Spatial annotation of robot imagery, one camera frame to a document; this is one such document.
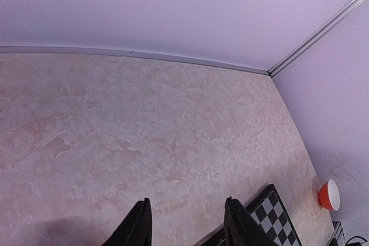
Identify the orange white bowl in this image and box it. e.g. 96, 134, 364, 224
318, 179, 340, 211

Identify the front aluminium rail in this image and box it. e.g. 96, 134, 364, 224
327, 221, 346, 246

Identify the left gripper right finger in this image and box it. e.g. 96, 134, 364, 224
224, 196, 277, 246

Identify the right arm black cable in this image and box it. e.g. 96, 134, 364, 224
344, 236, 369, 246

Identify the black grey chess board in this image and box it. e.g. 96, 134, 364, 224
198, 184, 302, 245

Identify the right aluminium frame post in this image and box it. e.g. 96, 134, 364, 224
268, 0, 366, 78

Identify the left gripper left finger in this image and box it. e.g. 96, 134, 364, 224
102, 198, 152, 246

